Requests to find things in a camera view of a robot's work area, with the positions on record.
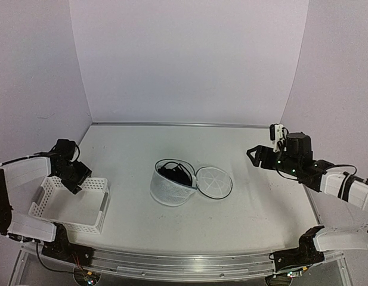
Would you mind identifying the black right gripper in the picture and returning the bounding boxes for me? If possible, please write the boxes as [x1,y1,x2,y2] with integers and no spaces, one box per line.
[247,146,301,178]

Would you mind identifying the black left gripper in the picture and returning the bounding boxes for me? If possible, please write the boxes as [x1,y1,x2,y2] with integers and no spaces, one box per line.
[55,160,91,194]

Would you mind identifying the white perforated plastic basket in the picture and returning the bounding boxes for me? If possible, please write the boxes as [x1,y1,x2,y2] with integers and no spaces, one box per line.
[28,176,110,235]

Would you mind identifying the white mesh laundry bag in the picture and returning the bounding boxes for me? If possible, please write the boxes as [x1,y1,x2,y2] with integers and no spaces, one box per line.
[150,158,233,207]

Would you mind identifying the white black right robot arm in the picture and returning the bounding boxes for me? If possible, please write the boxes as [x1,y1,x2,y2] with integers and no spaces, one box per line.
[246,129,368,264]

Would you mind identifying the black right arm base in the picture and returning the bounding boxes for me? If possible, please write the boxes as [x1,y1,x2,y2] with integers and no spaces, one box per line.
[268,226,324,272]

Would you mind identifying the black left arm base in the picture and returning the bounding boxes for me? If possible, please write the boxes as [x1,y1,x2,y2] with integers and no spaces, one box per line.
[41,223,94,266]

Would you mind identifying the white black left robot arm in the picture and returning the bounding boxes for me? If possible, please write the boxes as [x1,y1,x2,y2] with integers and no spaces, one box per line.
[0,139,92,260]

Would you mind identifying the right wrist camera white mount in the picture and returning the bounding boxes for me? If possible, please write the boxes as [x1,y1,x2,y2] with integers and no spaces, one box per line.
[269,124,288,153]

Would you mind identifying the aluminium rear table rail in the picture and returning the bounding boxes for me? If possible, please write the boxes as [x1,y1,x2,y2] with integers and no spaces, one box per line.
[91,122,269,129]

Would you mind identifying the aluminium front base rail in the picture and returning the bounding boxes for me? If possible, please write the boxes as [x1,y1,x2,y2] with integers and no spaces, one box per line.
[21,235,342,276]

